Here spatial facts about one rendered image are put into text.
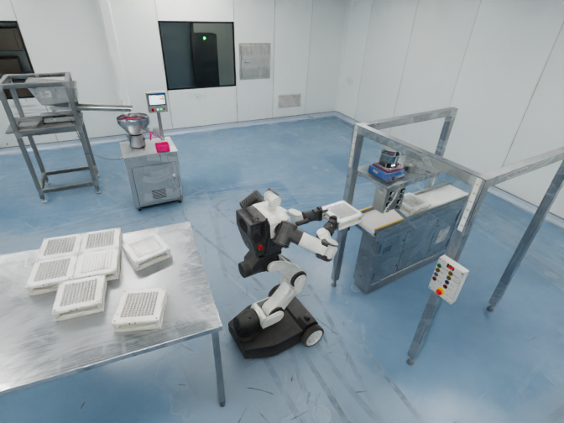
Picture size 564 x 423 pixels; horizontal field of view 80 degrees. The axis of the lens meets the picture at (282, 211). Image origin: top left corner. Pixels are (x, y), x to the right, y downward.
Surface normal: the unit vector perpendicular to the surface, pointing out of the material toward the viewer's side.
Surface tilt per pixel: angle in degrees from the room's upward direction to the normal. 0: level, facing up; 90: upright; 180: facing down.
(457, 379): 0
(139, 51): 90
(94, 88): 90
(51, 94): 91
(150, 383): 0
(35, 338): 0
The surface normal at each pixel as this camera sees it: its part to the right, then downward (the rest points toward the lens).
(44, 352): 0.04, -0.84
